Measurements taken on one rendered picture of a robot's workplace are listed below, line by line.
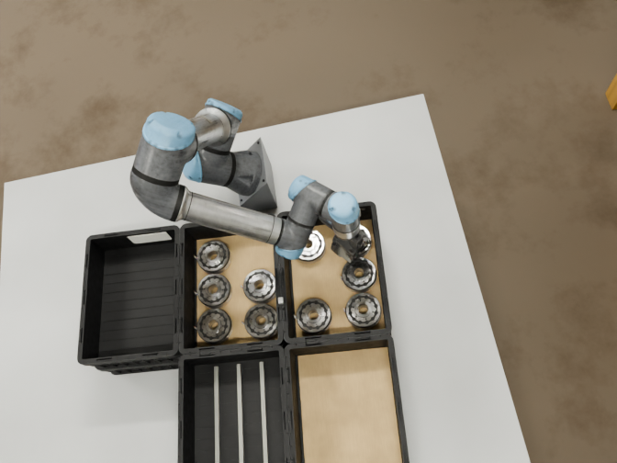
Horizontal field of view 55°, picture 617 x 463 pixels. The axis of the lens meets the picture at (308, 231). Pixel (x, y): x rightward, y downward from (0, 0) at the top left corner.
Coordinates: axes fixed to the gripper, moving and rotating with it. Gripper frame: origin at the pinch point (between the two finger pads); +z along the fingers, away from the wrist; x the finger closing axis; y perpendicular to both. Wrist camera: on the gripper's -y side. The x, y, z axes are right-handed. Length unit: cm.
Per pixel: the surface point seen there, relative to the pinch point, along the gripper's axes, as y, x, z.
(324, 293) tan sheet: 4.9, -14.5, 2.0
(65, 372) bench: -41, -90, 15
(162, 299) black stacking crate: -30, -51, 2
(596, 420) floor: 96, 34, 85
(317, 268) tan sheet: -2.3, -10.5, 2.1
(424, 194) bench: 1.6, 35.1, 14.9
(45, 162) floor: -175, -54, 86
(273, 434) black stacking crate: 23, -53, 2
